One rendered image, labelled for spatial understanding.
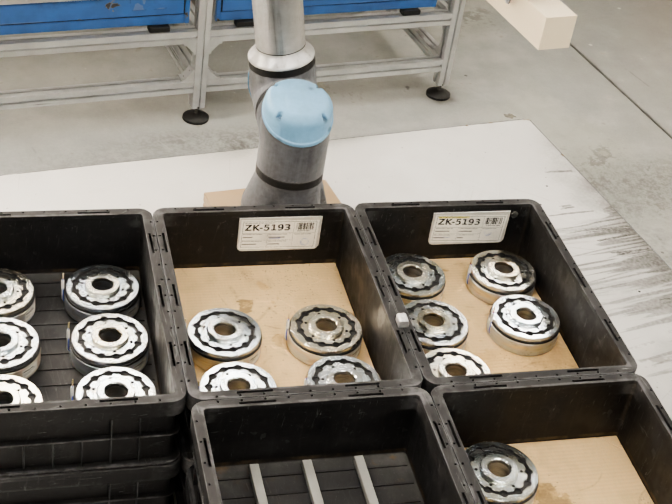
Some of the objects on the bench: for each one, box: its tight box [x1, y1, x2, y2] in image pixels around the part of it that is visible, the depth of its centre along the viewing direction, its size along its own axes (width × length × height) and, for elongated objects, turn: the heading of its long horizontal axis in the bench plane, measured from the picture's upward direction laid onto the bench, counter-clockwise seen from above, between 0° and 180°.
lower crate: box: [0, 433, 181, 504], centre depth 171 cm, size 40×30×12 cm
